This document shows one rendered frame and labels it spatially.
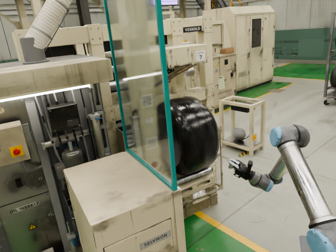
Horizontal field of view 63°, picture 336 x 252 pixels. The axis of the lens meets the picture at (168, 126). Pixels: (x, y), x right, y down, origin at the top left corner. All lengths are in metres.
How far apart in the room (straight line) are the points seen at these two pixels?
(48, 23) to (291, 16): 12.40
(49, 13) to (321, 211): 1.82
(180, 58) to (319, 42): 11.20
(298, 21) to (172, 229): 12.62
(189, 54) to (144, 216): 1.37
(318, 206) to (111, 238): 1.03
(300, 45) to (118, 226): 12.66
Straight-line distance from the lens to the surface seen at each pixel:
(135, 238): 1.23
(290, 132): 1.78
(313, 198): 1.65
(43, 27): 1.83
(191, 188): 2.05
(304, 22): 13.38
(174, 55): 2.11
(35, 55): 1.82
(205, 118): 1.85
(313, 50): 13.20
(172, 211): 1.26
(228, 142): 4.54
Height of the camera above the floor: 1.93
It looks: 19 degrees down
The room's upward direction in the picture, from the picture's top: 5 degrees counter-clockwise
